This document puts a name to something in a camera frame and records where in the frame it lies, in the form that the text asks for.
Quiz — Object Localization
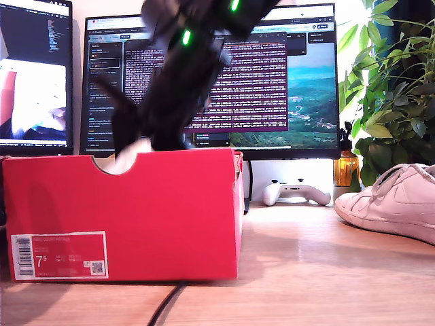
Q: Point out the green leafy houseplant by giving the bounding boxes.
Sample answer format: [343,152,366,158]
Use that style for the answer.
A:
[338,0,435,188]

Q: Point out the small black computer monitor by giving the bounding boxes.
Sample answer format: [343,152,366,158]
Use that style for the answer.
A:
[0,0,74,156]

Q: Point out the amber pump bottle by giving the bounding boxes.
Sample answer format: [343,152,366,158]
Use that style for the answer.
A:
[332,121,362,196]

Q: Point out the black table cable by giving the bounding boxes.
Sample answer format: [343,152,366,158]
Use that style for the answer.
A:
[147,281,188,326]

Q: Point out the white game controller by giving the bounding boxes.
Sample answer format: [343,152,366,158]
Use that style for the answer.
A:
[261,179,332,207]

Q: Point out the large black computer monitor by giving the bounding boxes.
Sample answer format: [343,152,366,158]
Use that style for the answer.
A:
[79,3,341,160]

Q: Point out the red cardboard shoebox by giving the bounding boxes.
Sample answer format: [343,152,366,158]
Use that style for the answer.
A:
[1,147,245,283]

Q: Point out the white leather sneaker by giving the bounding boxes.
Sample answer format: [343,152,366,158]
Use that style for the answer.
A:
[334,162,435,246]
[110,138,152,176]

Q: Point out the black monitor stand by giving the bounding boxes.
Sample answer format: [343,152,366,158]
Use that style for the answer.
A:
[243,160,254,215]

